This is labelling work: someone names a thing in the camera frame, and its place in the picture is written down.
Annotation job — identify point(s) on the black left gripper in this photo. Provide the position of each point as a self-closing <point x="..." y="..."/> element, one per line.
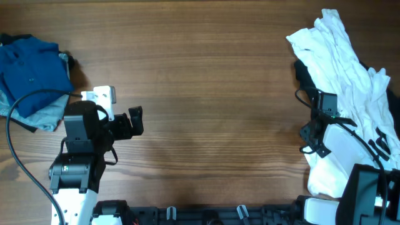
<point x="125" y="130"/>

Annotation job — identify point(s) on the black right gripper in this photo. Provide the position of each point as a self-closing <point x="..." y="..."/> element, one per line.
<point x="321" y="150"/>

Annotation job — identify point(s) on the white printed t-shirt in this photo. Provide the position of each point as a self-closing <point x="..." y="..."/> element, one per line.
<point x="326" y="51"/>

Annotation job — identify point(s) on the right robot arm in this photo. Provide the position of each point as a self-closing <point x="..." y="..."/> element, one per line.
<point x="370" y="194"/>

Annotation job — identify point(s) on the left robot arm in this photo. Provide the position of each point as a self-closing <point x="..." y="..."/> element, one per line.
<point x="76" y="172"/>

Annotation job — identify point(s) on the black garment right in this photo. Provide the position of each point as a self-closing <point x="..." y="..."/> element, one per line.
<point x="306" y="83"/>

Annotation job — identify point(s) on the blue button shirt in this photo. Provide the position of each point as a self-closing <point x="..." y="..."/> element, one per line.
<point x="30" y="64"/>

